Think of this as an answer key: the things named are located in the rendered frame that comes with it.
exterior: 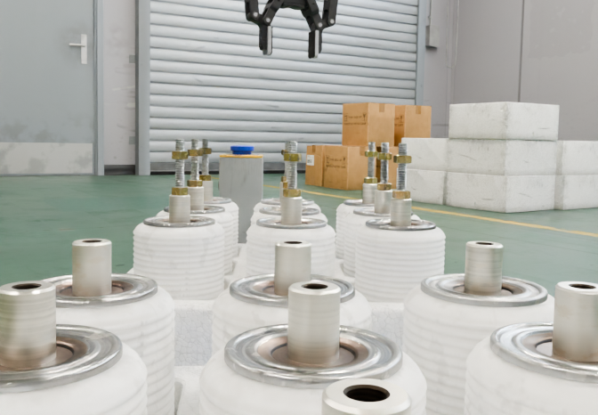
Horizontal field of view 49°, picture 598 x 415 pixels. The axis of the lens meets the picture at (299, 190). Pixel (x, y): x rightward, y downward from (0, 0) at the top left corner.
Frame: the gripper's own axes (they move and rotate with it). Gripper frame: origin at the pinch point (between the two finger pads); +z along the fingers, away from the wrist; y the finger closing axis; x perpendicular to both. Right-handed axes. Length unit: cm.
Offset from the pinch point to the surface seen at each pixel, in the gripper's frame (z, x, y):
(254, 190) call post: 21.3, 14.6, -0.1
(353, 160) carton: 27, 316, 171
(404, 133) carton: 8, 325, 216
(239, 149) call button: 14.7, 17.0, -2.0
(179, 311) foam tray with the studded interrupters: 29.5, -25.6, -21.0
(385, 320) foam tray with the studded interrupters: 30.2, -32.6, -2.3
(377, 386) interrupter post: 19, -74, -26
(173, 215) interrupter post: 21.0, -19.0, -20.2
